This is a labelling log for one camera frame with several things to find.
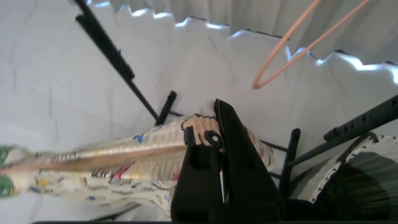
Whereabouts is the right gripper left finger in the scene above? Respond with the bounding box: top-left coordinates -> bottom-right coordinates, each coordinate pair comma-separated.
170,144 -> 225,223

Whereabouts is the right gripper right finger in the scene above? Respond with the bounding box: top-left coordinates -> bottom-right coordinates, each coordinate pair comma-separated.
214,98 -> 287,223

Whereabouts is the cream printed garment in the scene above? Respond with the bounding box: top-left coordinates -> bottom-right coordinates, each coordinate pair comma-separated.
0,99 -> 276,220

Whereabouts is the pink clothes hanger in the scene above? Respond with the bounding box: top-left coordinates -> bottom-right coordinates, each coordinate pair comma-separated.
0,145 -> 188,174
252,0 -> 373,91

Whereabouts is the white laundry basket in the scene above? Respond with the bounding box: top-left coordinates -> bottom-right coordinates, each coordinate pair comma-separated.
290,131 -> 398,223

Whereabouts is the black clothes rack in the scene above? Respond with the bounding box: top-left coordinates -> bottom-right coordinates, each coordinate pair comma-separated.
72,0 -> 398,222

